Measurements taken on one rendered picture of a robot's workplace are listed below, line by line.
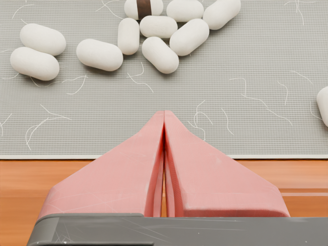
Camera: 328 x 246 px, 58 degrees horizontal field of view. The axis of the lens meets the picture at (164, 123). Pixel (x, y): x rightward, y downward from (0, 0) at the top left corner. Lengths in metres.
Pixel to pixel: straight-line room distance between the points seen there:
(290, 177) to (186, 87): 0.10
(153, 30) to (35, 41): 0.09
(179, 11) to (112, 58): 0.07
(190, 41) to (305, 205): 0.15
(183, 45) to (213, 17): 0.04
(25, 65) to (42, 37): 0.03
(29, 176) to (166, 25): 0.16
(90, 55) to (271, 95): 0.15
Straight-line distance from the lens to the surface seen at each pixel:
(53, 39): 0.25
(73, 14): 0.28
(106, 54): 0.24
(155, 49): 0.24
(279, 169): 0.24
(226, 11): 0.26
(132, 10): 0.26
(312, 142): 0.27
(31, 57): 0.25
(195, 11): 0.26
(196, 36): 0.25
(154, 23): 0.25
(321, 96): 0.26
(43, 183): 0.23
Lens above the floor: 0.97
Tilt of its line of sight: 77 degrees down
